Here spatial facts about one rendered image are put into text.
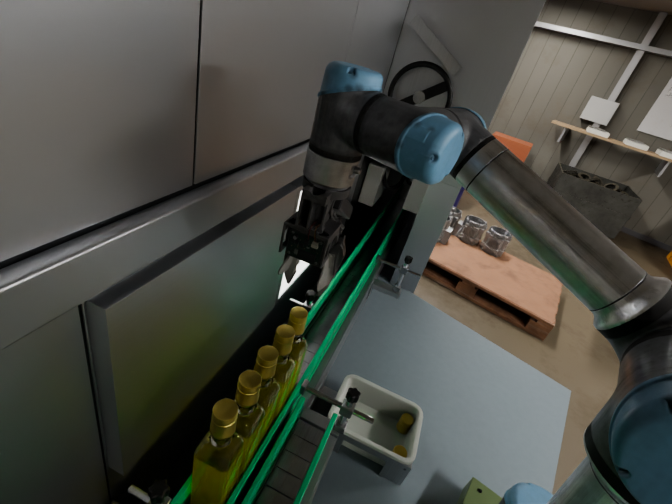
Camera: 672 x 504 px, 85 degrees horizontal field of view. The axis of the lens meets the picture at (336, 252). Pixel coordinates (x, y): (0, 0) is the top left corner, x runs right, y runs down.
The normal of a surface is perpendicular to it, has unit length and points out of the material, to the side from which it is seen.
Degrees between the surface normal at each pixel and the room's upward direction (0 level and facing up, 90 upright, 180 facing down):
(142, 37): 90
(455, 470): 0
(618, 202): 90
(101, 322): 90
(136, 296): 90
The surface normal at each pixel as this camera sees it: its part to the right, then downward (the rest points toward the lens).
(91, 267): 0.91, 0.38
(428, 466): 0.24, -0.83
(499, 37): -0.35, 0.42
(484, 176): -0.58, 0.22
